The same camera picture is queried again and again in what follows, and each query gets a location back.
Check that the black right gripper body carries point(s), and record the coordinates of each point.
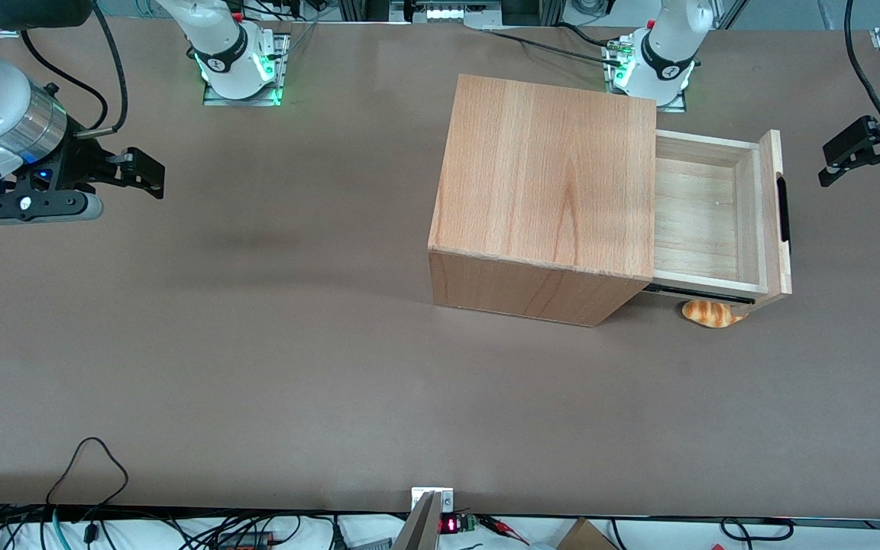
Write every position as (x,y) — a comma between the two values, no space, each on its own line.
(76,166)

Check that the light wooden drawer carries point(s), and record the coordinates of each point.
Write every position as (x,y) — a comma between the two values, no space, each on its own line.
(696,221)

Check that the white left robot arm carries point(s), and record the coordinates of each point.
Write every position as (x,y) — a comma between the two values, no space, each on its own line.
(669,46)

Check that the light wooden drawer cabinet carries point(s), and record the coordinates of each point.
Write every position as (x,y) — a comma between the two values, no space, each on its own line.
(539,176)

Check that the striped toy bread roll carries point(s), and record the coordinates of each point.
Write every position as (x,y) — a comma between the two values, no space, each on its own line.
(707,315)

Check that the orange black device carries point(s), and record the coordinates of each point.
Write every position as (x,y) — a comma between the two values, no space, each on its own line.
(245,541)

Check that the red LED display module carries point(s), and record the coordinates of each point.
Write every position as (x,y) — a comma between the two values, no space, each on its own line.
(457,524)

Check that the brown cardboard piece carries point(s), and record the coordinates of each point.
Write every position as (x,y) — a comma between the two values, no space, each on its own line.
(585,538)

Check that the small metal bracket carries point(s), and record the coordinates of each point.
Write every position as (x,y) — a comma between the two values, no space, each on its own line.
(446,498)

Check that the slanted aluminium post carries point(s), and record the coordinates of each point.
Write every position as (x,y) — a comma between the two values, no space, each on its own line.
(418,527)

